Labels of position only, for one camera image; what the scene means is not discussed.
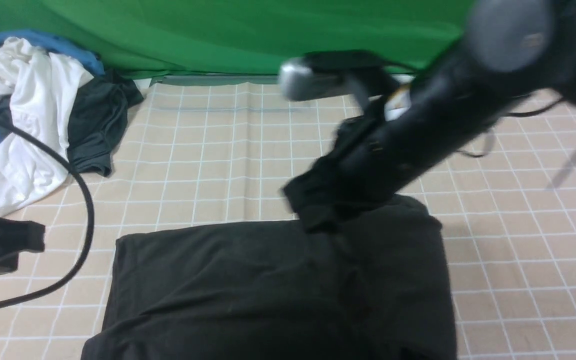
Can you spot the green backdrop cloth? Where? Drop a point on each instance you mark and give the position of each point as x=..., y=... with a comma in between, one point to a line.
x=252, y=37

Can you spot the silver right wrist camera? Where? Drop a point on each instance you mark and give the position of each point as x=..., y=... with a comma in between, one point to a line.
x=326, y=74

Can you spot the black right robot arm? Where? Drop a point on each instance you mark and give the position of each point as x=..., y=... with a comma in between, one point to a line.
x=509, y=50

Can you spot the white crumpled garment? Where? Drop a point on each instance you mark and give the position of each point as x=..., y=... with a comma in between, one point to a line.
x=42, y=87

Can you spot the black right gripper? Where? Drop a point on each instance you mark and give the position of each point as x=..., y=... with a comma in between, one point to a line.
x=354, y=177

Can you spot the beige checkered tablecloth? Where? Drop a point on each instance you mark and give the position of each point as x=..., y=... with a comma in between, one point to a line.
x=214, y=154

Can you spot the blue crumpled garment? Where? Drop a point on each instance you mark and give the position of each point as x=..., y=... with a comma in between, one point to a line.
x=57, y=44

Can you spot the dark gray long-sleeve top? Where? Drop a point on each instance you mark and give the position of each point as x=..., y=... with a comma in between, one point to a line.
x=377, y=290

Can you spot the dark teal crumpled garment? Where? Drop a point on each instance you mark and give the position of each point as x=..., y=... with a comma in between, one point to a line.
x=98, y=121

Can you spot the gray-green metal bar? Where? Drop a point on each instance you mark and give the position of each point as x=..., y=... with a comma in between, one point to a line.
x=214, y=79

